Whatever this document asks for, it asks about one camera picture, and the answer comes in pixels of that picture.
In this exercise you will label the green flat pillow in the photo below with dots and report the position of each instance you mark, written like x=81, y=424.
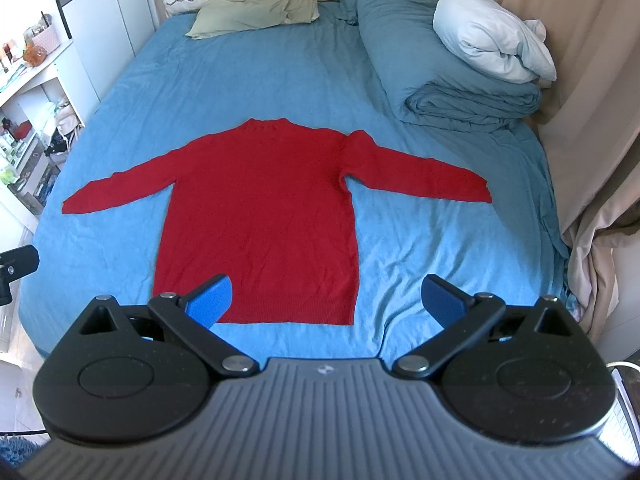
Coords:
x=222, y=17

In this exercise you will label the orange toy figure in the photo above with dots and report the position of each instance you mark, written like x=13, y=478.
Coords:
x=34, y=56

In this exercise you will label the white wardrobe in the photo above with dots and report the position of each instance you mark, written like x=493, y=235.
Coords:
x=107, y=35

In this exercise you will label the folded teal duvet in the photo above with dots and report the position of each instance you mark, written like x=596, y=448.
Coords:
x=424, y=82

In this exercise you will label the light blue bed sheet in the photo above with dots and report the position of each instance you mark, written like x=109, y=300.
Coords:
x=319, y=75

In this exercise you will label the beige curtain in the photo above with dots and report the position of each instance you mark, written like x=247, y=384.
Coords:
x=588, y=124

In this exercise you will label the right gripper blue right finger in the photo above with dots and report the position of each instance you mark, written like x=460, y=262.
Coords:
x=464, y=320

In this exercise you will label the white shelf unit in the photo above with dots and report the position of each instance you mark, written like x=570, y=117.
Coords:
x=39, y=97

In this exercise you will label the pink storage basket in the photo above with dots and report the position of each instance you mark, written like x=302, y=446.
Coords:
x=47, y=39

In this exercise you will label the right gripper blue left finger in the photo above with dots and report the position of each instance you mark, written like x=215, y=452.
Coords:
x=191, y=316

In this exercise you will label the red long-sleeve sweater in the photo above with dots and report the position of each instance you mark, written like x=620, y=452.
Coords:
x=267, y=204

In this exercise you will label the white pillow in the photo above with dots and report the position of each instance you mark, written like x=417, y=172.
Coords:
x=494, y=41

